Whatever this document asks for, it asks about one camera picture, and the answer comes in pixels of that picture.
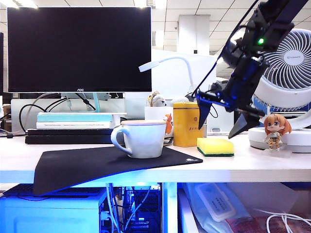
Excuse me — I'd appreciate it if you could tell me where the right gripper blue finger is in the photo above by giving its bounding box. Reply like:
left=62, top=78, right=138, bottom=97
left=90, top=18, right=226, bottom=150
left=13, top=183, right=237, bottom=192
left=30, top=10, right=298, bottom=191
left=228, top=112, right=262, bottom=139
left=198, top=99, right=213, bottom=130

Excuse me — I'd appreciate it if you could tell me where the right gripper body black blue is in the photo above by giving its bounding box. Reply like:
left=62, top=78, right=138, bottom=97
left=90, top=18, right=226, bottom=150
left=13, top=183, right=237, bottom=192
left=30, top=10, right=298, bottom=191
left=197, top=57, right=270, bottom=117

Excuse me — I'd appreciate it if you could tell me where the yellow green cleaning sponge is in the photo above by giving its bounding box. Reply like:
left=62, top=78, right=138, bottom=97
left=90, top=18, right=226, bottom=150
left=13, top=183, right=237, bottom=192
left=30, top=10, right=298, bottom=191
left=196, top=137, right=235, bottom=157

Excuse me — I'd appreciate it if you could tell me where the open black computer chassis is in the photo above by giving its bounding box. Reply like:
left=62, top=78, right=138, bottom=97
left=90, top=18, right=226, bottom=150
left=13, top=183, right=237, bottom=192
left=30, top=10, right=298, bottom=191
left=121, top=184, right=163, bottom=233

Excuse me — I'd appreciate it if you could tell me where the silver flat panel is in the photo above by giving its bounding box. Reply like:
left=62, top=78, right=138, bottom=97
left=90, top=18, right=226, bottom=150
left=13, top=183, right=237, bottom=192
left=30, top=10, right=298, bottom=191
left=206, top=98, right=235, bottom=133

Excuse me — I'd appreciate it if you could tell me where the yellow tea tin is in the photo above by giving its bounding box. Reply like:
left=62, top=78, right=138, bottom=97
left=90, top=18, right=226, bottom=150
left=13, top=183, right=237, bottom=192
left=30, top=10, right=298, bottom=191
left=173, top=101, right=205, bottom=148

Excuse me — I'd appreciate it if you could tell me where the orange-haired anime girl figurine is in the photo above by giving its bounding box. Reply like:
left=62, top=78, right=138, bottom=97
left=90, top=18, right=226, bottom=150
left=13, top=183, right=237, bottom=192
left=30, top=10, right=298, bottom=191
left=261, top=114, right=294, bottom=158

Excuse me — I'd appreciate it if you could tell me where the small orange fox figurine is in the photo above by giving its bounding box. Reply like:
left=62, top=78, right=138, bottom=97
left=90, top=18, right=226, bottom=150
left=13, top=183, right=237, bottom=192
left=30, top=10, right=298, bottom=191
left=163, top=113, right=173, bottom=135

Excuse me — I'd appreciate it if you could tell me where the white desk fan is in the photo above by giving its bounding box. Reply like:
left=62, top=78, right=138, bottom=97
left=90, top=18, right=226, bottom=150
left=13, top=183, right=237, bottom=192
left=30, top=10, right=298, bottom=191
left=247, top=28, right=311, bottom=153

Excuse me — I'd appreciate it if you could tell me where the white office partition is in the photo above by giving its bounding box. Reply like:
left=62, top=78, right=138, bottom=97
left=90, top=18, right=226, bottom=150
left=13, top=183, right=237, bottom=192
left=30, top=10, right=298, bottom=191
left=152, top=50, right=219, bottom=100

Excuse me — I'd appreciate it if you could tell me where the beige plush animal toy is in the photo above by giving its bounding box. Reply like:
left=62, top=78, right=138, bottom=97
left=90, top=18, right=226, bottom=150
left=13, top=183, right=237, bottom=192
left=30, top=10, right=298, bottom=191
left=148, top=91, right=168, bottom=107

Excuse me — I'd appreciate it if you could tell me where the white flexible desk lamp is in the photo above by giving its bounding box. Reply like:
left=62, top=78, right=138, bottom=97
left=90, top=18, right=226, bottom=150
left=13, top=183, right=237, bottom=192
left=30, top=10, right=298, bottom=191
left=138, top=57, right=199, bottom=98

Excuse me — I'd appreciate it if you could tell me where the white ceramic mug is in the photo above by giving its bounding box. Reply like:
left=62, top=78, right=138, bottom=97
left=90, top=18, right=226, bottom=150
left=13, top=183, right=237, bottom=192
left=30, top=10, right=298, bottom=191
left=110, top=120, right=168, bottom=159

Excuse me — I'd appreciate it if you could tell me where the white plastic case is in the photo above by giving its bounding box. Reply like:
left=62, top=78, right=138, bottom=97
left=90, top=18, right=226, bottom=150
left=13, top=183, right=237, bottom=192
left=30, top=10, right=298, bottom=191
left=196, top=183, right=237, bottom=222

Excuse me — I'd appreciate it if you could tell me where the stack of books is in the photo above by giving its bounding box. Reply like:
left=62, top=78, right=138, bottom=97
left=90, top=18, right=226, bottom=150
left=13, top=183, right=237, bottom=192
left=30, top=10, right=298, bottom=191
left=11, top=98, right=146, bottom=133

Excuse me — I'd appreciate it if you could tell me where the red packet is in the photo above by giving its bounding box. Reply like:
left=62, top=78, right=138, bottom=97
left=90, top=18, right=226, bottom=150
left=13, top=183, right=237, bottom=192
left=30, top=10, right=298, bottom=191
left=225, top=216, right=311, bottom=233

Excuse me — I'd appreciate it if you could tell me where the clear plastic bag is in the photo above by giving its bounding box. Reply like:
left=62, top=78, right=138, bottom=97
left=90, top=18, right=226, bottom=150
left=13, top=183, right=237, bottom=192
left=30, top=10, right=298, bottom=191
left=184, top=183, right=251, bottom=233

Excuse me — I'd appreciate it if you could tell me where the light teal monitor stand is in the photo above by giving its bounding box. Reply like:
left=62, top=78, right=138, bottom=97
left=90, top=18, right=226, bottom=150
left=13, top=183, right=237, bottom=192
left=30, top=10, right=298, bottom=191
left=38, top=92, right=127, bottom=116

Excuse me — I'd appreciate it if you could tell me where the black Corsair mouse pad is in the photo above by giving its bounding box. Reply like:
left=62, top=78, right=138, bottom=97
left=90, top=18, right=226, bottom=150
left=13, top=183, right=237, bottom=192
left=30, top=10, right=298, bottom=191
left=33, top=146, right=204, bottom=196

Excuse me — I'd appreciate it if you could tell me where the teal book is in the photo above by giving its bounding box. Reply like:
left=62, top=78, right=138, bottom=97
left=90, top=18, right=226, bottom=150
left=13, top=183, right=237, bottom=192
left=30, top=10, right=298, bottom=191
left=36, top=114, right=114, bottom=123

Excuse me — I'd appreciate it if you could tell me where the white book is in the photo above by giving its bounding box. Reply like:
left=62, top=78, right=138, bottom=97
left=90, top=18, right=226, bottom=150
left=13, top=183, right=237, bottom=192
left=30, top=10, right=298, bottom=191
left=36, top=121, right=116, bottom=129

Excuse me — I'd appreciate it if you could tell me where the black flat case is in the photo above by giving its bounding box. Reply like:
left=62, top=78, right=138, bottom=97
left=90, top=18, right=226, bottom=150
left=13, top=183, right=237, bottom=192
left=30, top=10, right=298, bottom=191
left=26, top=128, right=116, bottom=136
left=25, top=135, right=116, bottom=145

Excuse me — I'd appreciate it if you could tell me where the black AOC computer monitor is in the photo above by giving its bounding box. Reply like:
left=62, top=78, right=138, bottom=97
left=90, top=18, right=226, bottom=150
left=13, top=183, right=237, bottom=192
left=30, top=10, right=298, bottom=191
left=7, top=6, right=153, bottom=93

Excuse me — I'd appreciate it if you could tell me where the white computer case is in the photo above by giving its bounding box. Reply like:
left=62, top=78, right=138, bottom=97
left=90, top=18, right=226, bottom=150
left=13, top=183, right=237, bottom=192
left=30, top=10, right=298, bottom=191
left=0, top=194, right=107, bottom=233

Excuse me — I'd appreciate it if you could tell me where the black lamp cable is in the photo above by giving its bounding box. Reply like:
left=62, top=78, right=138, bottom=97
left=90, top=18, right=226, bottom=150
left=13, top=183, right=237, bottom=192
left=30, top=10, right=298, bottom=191
left=208, top=104, right=219, bottom=119

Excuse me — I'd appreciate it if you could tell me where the dark right arm cable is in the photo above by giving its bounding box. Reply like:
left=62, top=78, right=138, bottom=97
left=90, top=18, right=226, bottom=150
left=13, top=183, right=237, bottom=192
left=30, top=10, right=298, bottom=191
left=193, top=0, right=260, bottom=97

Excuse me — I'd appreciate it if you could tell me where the coiled white cable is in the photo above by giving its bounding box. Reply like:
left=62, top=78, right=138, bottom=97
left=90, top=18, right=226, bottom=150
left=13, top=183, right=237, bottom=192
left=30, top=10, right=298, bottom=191
left=254, top=208, right=311, bottom=233

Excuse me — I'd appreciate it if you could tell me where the white computer cable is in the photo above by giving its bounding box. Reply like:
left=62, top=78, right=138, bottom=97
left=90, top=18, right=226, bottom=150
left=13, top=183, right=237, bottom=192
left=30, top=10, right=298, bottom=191
left=106, top=183, right=123, bottom=233

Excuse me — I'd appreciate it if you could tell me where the black looped monitor cable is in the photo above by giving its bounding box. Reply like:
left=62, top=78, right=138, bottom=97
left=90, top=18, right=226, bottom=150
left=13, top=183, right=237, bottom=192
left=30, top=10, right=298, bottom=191
left=18, top=104, right=51, bottom=133

